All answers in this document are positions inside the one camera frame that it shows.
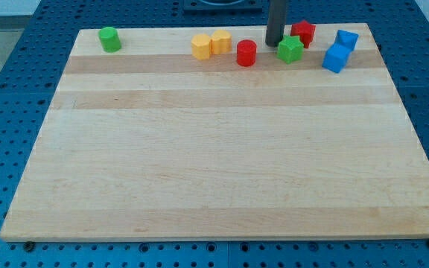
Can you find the blue cube block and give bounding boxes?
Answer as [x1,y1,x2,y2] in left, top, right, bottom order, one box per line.
[322,43,352,73]

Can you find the green star block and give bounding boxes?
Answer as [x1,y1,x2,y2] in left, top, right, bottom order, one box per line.
[277,35,304,64]

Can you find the green cylinder block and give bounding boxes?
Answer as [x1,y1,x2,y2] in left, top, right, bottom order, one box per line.
[98,26,121,53]

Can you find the red cylinder block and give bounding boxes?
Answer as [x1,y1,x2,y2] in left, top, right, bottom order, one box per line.
[236,39,257,67]

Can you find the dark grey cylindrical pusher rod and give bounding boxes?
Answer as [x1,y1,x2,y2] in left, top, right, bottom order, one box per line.
[265,0,288,47]

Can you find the yellow hexagon block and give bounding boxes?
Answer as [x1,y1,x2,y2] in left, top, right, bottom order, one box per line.
[191,33,212,60]

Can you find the yellow heart block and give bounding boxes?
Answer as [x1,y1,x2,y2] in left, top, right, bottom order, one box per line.
[212,30,232,55]

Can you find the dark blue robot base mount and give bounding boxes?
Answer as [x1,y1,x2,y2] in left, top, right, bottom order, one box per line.
[181,0,264,12]

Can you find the red star block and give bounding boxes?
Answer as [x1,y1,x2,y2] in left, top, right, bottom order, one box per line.
[290,20,316,48]

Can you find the light wooden board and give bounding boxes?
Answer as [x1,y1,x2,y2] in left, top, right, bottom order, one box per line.
[0,23,429,242]

